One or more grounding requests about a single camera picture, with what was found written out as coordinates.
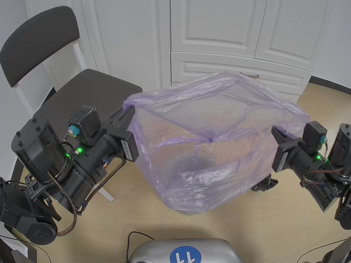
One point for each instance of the dark grey white-framed chair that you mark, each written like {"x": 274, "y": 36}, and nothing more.
{"x": 90, "y": 92}

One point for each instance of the white wardrobe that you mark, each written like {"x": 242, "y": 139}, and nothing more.
{"x": 219, "y": 23}

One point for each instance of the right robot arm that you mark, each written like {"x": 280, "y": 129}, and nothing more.
{"x": 340, "y": 146}

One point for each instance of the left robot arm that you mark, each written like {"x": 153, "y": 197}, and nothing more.
{"x": 35, "y": 146}

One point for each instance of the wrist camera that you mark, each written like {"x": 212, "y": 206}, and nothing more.
{"x": 315, "y": 136}
{"x": 89, "y": 125}

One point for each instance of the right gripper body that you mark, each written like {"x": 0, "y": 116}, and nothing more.
{"x": 299, "y": 157}

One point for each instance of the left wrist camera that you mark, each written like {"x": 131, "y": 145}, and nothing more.
{"x": 89, "y": 125}

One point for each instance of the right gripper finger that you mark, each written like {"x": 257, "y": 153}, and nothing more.
{"x": 281, "y": 136}

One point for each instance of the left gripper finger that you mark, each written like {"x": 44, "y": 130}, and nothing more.
{"x": 115, "y": 118}
{"x": 126, "y": 119}

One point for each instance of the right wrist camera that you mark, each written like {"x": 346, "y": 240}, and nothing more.
{"x": 315, "y": 136}

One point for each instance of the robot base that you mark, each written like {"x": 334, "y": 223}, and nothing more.
{"x": 189, "y": 252}

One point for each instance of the crumpled black plastic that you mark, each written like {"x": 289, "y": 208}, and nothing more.
{"x": 264, "y": 183}

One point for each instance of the purple plastic bag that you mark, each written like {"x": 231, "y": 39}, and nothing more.
{"x": 219, "y": 103}

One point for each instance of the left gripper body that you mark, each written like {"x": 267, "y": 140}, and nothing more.
{"x": 109, "y": 149}

